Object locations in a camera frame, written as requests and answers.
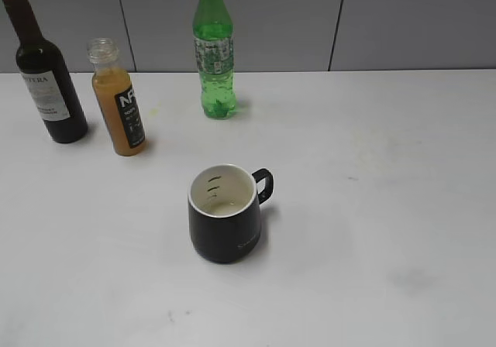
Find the NFC orange juice bottle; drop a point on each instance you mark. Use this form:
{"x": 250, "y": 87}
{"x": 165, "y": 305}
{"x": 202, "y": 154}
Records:
{"x": 116, "y": 98}

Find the green plastic soda bottle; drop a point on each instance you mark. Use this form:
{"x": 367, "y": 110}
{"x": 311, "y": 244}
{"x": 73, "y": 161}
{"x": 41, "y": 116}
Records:
{"x": 214, "y": 54}

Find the dark red wine bottle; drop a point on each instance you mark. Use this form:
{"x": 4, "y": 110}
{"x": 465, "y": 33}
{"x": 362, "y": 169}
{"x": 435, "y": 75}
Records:
{"x": 43, "y": 69}

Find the black mug white interior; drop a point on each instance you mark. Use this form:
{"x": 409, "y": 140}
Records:
{"x": 224, "y": 213}

